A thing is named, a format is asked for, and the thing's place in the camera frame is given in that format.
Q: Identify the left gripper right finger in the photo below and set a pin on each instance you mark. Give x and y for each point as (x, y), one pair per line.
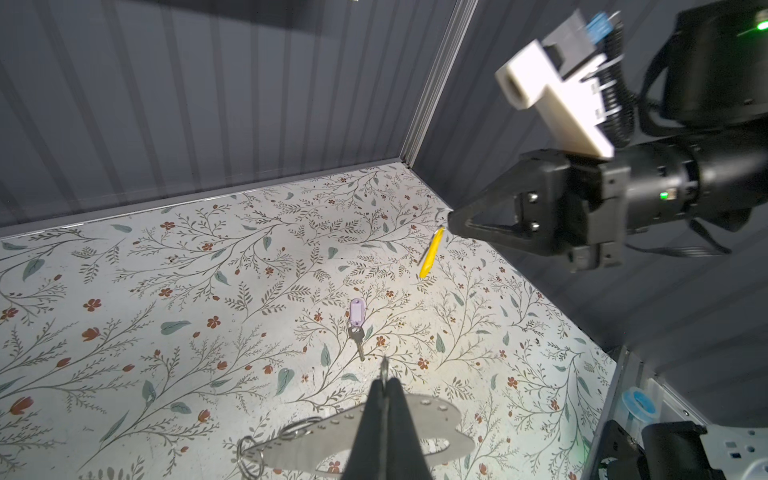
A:
(402, 454)

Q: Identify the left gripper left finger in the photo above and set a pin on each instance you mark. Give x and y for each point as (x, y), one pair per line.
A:
(367, 458)

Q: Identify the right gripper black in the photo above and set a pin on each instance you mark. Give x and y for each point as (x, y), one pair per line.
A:
(569, 206)

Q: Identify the yellow key tag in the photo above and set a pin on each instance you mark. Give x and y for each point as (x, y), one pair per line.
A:
(431, 254)

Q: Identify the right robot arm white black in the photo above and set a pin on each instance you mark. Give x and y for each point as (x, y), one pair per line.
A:
(676, 190)

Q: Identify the purple key tag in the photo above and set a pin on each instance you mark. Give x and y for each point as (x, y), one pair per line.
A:
(357, 313)

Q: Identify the blue tape roll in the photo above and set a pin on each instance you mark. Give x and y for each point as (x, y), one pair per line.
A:
(640, 405)

